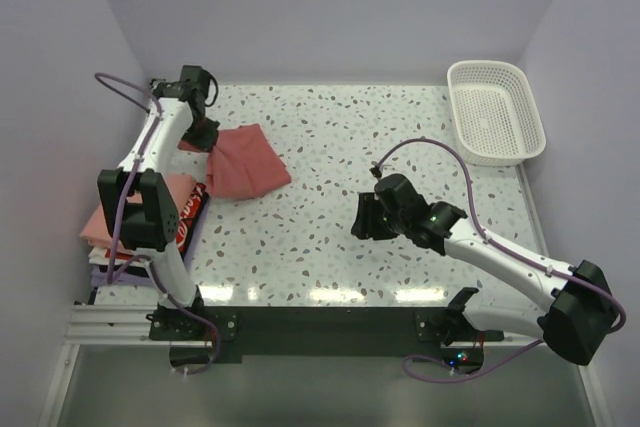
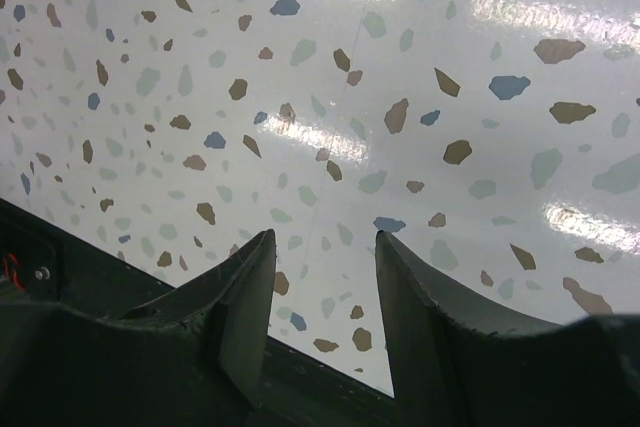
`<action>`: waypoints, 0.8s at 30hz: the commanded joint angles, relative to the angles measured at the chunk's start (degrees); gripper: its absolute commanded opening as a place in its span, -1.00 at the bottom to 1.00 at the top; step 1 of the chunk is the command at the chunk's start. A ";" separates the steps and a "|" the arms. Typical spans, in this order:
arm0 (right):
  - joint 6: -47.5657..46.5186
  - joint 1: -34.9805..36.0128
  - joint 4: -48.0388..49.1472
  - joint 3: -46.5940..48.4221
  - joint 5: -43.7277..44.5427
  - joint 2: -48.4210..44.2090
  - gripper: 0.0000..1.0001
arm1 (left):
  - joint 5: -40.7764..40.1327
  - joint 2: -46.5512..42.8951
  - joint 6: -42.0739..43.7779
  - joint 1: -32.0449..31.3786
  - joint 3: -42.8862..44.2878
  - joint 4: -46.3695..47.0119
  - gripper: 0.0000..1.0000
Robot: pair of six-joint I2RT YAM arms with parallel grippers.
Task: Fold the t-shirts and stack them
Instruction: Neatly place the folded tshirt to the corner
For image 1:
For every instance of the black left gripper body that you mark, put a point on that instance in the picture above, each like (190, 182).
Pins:
(202, 133)

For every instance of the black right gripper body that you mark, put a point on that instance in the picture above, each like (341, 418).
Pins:
(375, 222)

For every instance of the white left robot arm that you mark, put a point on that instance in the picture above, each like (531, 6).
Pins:
(140, 212)

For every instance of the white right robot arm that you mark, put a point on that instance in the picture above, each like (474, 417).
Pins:
(571, 308)

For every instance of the white perforated plastic basket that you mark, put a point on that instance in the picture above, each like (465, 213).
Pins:
(495, 116)

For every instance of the folded lavender t-shirt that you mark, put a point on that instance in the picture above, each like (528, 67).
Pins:
(125, 279)

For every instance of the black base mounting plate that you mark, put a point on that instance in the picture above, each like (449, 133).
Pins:
(325, 327)

